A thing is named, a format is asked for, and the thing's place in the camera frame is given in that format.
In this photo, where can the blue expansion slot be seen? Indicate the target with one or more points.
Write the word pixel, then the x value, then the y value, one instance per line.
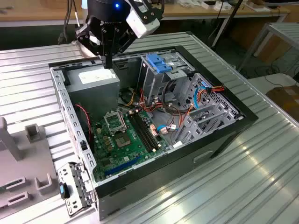
pixel 121 166

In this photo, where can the white flat panel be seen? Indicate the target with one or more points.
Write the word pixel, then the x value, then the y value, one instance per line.
pixel 280 80

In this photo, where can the grey metal disk bay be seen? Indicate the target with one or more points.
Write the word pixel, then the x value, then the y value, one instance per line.
pixel 191 130

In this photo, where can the wooden desk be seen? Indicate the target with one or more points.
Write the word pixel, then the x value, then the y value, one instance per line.
pixel 35 12

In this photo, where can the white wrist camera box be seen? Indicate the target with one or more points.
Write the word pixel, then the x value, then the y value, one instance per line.
pixel 142 25

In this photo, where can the brown cardboard box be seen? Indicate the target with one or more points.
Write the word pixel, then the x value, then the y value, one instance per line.
pixel 288 100

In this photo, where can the black open PC case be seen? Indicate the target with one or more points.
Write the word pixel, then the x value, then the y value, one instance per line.
pixel 163 172

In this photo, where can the black RAM slot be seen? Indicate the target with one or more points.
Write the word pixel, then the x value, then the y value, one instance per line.
pixel 143 132
pixel 140 133
pixel 148 131

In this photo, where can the green motherboard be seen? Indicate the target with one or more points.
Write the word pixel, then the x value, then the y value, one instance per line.
pixel 137 144

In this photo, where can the small white box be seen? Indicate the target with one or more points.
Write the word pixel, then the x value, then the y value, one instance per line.
pixel 209 5
pixel 224 7

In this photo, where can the grey metal slot bracket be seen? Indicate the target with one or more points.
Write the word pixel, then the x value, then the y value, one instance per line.
pixel 79 186

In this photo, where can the black case fan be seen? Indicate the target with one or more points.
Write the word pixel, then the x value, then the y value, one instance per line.
pixel 81 130

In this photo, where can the grey parts rack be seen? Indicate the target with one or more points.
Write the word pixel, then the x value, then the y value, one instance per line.
pixel 23 163

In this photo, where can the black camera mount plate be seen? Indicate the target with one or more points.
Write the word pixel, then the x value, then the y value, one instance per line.
pixel 156 12

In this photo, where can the flat brown cardboard piece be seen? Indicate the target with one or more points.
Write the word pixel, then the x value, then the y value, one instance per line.
pixel 259 4

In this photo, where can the small black case switch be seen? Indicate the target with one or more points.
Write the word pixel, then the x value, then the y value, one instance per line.
pixel 83 145

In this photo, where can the CPU socket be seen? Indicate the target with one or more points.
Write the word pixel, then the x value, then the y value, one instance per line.
pixel 122 140

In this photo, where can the blue plastic drive latch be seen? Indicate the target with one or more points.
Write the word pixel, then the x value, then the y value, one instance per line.
pixel 158 64

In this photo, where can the grey metal drive cage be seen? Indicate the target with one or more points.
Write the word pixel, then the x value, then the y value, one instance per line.
pixel 151 81

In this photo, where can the brown cardboard sheet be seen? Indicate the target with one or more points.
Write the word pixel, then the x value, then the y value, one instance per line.
pixel 273 50

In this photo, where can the grey power supply unit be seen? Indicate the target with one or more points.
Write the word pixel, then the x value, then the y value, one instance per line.
pixel 93 98

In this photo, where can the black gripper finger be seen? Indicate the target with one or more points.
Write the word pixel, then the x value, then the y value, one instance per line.
pixel 113 46
pixel 105 51

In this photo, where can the blue black bracket clip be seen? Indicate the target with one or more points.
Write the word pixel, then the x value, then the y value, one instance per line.
pixel 63 190

